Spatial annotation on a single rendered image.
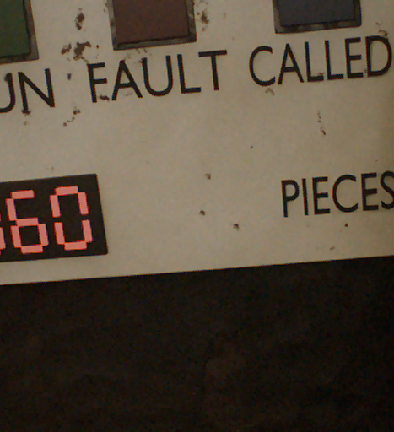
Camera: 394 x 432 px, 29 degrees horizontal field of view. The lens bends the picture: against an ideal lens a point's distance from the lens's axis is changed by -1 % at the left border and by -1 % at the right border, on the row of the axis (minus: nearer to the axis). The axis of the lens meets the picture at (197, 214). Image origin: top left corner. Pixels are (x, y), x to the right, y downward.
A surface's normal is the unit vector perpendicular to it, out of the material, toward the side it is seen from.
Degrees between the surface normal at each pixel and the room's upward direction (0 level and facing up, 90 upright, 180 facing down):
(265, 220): 90
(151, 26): 90
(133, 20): 90
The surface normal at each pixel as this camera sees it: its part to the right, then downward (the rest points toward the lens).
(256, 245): -0.07, 0.28
